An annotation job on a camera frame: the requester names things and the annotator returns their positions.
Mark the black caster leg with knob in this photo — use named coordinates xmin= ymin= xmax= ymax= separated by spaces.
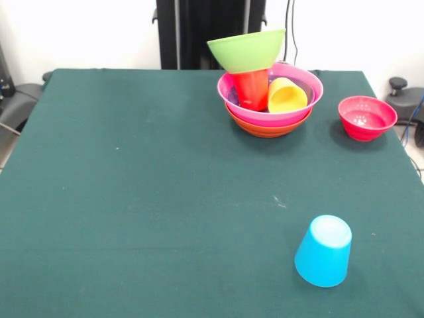
xmin=0 ymin=71 xmax=54 ymax=136
xmin=386 ymin=76 xmax=424 ymax=148

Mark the black wall cable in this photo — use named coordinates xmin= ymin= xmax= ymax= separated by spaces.
xmin=280 ymin=0 xmax=301 ymax=67

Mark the red cup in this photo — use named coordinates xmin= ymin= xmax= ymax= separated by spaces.
xmin=231 ymin=68 xmax=270 ymax=112

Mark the green bowl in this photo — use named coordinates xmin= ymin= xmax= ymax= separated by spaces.
xmin=206 ymin=28 xmax=286 ymax=75

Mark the orange bowl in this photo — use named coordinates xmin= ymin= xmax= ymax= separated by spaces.
xmin=224 ymin=99 xmax=313 ymax=138

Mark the large pink bowl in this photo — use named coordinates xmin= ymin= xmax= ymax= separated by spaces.
xmin=217 ymin=62 xmax=324 ymax=128

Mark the small crimson bowl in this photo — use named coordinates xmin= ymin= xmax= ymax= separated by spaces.
xmin=337 ymin=95 xmax=398 ymax=142

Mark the light blue cup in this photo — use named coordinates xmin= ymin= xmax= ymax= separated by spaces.
xmin=294 ymin=214 xmax=353 ymax=288

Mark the dark green tablecloth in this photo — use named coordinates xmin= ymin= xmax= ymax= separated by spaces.
xmin=0 ymin=68 xmax=424 ymax=318

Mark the blue cable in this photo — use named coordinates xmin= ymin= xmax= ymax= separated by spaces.
xmin=400 ymin=95 xmax=424 ymax=146

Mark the purple bowl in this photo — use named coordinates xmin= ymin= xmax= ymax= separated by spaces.
xmin=227 ymin=78 xmax=315 ymax=114

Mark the yellow cup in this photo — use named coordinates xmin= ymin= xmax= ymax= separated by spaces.
xmin=267 ymin=77 xmax=309 ymax=114

